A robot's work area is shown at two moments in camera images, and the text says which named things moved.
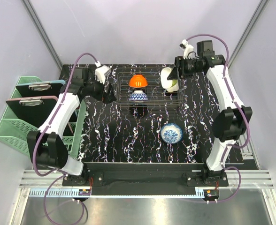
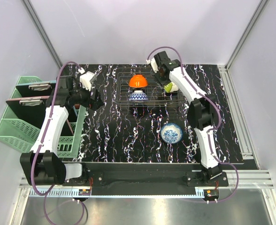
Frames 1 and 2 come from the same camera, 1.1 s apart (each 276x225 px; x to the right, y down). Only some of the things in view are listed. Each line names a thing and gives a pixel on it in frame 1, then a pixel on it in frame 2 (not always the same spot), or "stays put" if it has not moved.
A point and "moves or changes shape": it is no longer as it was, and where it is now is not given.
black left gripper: [109, 97] → [95, 103]
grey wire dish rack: [149, 87] stays put
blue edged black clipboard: [50, 88] stays put
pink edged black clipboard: [34, 109] stays put
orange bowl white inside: [138, 81] stays put
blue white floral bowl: [171, 133] stays put
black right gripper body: [187, 66] → [161, 81]
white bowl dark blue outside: [165, 72] moves or changes shape
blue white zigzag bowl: [138, 95] stays put
